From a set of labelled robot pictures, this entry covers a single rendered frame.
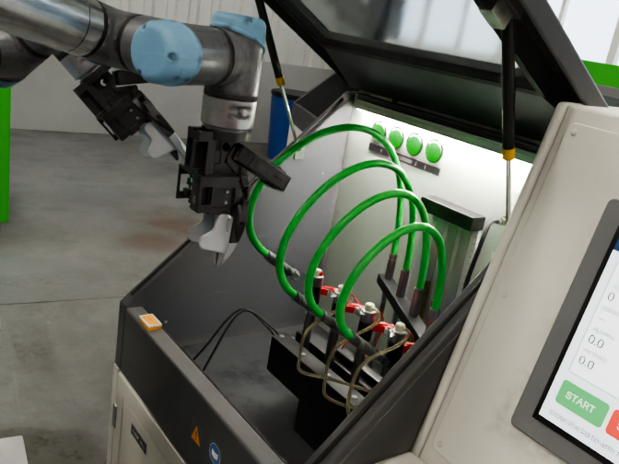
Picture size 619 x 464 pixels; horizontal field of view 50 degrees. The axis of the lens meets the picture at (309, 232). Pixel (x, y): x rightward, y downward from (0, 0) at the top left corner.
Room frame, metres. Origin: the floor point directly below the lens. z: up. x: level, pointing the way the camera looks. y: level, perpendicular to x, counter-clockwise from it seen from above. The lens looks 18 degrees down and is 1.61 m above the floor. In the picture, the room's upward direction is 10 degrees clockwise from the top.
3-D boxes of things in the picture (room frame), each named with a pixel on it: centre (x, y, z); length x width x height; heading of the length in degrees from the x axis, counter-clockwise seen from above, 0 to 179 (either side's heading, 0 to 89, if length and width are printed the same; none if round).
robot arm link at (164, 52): (0.85, 0.21, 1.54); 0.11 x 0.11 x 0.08; 59
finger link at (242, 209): (0.92, 0.11, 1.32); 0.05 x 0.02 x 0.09; 39
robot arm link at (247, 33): (0.92, 0.14, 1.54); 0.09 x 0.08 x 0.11; 149
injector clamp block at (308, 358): (1.12, -0.10, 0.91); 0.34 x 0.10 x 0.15; 39
